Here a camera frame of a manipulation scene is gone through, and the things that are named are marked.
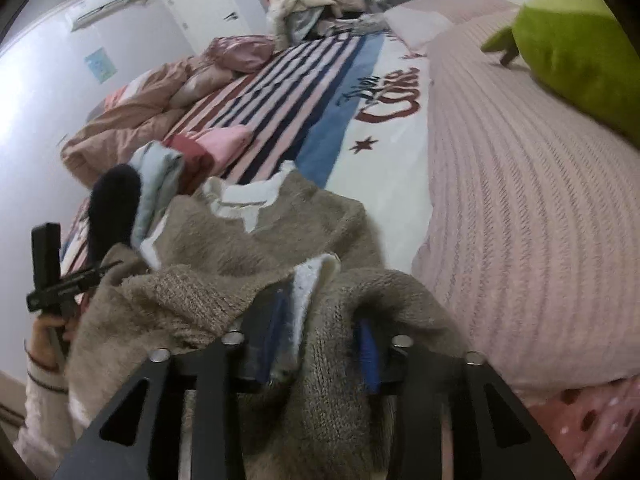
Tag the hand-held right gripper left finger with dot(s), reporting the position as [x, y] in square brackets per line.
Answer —
[274, 332]

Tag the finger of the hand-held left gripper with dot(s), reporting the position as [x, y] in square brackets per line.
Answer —
[75, 285]

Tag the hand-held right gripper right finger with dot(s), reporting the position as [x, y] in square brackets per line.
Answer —
[368, 360]

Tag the beige knit sweater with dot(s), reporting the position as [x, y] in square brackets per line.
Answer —
[240, 255]

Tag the pile of beige clothes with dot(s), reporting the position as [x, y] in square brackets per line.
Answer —
[305, 5]

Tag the person's left hand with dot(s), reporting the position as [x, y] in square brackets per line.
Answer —
[42, 340]

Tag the dark navy cloth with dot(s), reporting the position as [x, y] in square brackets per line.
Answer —
[112, 205]

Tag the light blue folded garment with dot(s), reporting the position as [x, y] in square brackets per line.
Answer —
[155, 185]

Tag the pink crumpled duvet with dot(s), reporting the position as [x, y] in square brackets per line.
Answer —
[135, 115]

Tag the red folded garment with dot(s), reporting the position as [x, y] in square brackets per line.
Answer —
[192, 165]

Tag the pink folded garment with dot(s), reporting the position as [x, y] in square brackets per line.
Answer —
[225, 145]

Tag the pink knit blanket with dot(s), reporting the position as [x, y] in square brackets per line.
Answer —
[500, 210]

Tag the pink polka-dot sheet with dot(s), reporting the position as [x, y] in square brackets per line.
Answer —
[595, 425]

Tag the striped printed blanket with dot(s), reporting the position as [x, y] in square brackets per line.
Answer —
[310, 85]

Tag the white air conditioner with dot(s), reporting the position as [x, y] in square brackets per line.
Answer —
[107, 7]

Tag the white door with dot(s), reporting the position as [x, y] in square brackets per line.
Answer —
[210, 5]

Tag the green plush toy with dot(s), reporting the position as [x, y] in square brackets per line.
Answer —
[575, 50]

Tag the blue wall poster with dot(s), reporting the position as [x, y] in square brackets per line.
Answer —
[101, 64]

